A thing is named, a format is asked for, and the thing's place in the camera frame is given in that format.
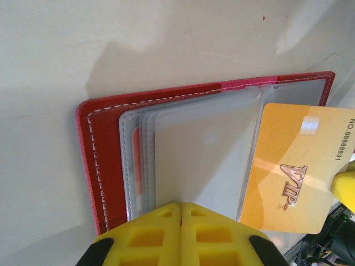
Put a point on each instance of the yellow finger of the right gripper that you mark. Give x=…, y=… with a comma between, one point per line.
x=345, y=185

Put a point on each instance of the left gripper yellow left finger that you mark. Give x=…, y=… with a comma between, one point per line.
x=149, y=243

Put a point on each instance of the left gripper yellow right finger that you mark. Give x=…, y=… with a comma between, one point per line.
x=216, y=243

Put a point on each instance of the gold VIP card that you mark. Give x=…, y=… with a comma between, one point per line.
x=277, y=155

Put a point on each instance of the red leather card holder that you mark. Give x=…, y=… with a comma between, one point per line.
x=105, y=144

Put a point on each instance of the orange card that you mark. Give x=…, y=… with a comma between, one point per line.
x=137, y=160

